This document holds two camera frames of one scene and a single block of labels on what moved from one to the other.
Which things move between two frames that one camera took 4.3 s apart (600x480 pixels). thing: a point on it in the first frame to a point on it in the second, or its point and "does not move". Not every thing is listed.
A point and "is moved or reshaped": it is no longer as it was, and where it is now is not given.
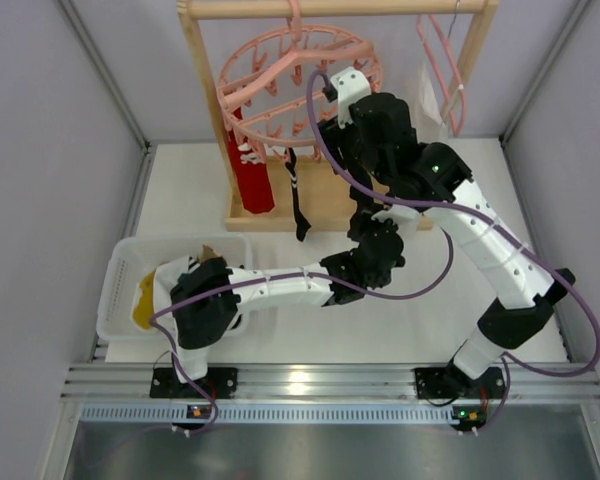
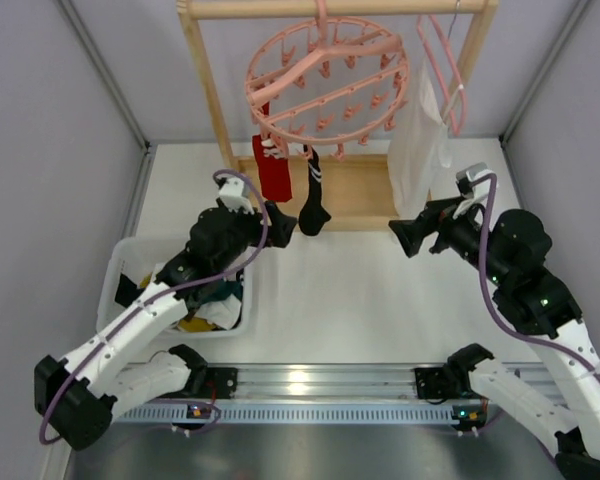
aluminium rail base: [121, 394] does not move
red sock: [256, 186] to [274, 169]
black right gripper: [331, 132] to [434, 228]
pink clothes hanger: [463, 118] does not move
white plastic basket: [131, 257] does not move
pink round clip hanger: [263, 86] is moved or reshaped
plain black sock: [364, 202] to [126, 291]
